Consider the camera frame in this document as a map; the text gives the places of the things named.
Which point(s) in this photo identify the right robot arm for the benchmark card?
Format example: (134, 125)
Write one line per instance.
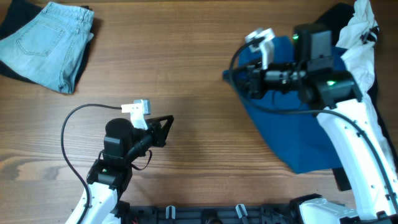
(336, 101)

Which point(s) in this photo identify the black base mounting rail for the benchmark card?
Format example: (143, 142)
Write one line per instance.
(261, 214)

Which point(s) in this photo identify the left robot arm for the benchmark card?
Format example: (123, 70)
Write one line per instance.
(111, 172)

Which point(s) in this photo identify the black garment at right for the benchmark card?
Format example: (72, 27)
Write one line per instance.
(334, 19)

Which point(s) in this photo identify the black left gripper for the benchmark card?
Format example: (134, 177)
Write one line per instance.
(158, 132)

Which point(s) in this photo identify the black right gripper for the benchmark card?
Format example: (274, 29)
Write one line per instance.
(254, 85)

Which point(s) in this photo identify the white shirt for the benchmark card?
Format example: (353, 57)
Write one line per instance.
(359, 60)

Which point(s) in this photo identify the dark blue shirt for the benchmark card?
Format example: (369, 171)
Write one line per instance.
(297, 140)

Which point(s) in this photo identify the light blue folded jeans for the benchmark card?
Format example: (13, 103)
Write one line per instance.
(48, 50)

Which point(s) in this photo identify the black folded garment under jeans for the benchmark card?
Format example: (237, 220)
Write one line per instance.
(19, 14)

